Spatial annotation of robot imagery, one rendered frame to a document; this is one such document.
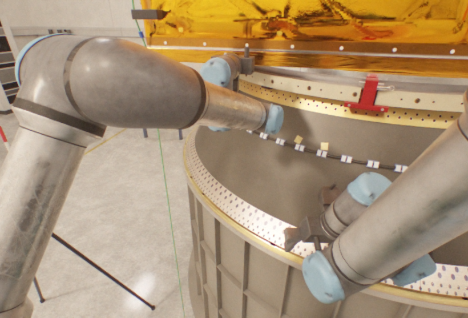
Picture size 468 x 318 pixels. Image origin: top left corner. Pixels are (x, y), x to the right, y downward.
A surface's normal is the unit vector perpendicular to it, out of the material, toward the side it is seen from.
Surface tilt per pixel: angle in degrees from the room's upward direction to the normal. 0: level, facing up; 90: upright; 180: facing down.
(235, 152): 62
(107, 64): 54
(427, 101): 90
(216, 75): 90
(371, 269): 104
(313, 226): 25
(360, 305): 90
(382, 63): 90
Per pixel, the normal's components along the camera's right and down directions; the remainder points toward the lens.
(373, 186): 0.16, -0.62
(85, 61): -0.18, -0.13
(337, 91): -0.53, 0.40
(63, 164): 0.85, 0.24
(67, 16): -0.22, 0.46
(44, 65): -0.37, -0.07
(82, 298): 0.01, -0.88
